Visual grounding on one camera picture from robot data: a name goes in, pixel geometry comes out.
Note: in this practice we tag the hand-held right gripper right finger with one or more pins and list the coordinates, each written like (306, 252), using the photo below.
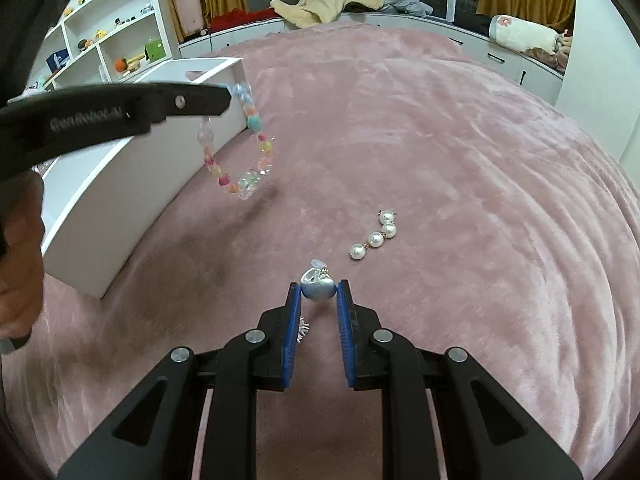
(346, 340)

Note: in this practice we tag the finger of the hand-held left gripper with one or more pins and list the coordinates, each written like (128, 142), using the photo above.
(200, 101)

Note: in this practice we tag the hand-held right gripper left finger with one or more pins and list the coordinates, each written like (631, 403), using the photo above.
(292, 340)

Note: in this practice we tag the silver heart earring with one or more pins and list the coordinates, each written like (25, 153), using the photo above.
(318, 287)

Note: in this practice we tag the white plastic tray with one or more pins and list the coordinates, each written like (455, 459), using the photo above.
(125, 195)

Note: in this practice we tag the person's left hand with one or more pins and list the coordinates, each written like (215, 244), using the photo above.
(25, 280)

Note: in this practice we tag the silver spiky earring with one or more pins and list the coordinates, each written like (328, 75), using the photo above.
(303, 332)

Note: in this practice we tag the green toy box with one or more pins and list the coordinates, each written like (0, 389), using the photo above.
(155, 49)

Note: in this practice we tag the dark blue box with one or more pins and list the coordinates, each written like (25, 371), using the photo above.
(58, 59)

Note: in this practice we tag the orange toy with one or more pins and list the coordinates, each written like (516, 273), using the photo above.
(121, 64)

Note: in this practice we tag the pearl drop earring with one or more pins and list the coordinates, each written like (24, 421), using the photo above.
(389, 230)
(356, 251)

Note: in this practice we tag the red cloth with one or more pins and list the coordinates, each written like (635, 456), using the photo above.
(240, 17)

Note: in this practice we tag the pink suitcase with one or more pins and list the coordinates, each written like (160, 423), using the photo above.
(189, 5)

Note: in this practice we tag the yellow toy figure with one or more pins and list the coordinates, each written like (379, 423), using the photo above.
(101, 35)

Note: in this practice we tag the white bookshelf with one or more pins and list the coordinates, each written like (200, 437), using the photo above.
(135, 15)

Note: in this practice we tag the yellow plush robe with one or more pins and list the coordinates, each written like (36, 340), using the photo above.
(325, 2)

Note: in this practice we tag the pink fleece blanket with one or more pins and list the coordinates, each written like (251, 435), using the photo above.
(425, 160)

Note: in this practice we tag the grey blue clothing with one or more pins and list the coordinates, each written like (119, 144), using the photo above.
(407, 4)

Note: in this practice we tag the floral roll pillow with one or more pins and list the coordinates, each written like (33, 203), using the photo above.
(522, 35)

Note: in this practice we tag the brown plush toy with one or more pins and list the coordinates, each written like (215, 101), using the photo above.
(547, 55)

